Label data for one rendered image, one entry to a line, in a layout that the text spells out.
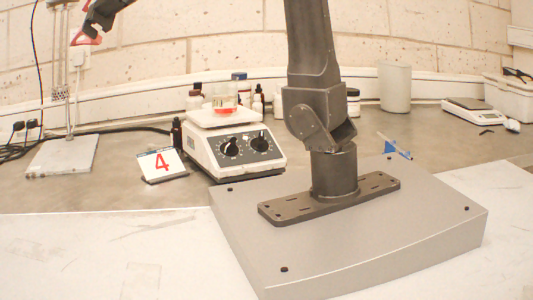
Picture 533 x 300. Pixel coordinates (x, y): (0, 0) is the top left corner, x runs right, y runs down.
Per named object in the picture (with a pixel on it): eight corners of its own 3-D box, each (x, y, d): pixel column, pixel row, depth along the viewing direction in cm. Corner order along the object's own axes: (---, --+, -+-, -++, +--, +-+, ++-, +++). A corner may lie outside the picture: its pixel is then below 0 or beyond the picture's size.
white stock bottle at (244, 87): (222, 118, 133) (222, 74, 130) (234, 112, 139) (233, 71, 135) (245, 119, 131) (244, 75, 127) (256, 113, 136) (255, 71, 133)
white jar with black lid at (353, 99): (334, 112, 138) (333, 86, 136) (356, 112, 139) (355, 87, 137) (341, 118, 132) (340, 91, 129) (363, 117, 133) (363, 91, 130)
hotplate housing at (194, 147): (288, 174, 91) (288, 128, 89) (217, 186, 86) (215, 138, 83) (237, 143, 110) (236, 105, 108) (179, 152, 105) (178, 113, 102)
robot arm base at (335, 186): (248, 150, 65) (270, 165, 59) (378, 124, 72) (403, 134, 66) (255, 210, 67) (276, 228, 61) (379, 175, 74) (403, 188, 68)
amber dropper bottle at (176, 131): (185, 146, 108) (184, 114, 106) (181, 150, 106) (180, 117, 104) (173, 146, 109) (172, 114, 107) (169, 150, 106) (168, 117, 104)
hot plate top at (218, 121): (265, 119, 95) (265, 115, 95) (202, 128, 90) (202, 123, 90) (238, 108, 106) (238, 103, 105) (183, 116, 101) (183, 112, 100)
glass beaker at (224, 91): (220, 112, 100) (220, 72, 97) (244, 115, 97) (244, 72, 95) (202, 119, 95) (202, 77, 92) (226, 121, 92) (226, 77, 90)
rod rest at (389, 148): (411, 169, 90) (413, 152, 89) (398, 171, 90) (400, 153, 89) (394, 155, 100) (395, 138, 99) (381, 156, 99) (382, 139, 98)
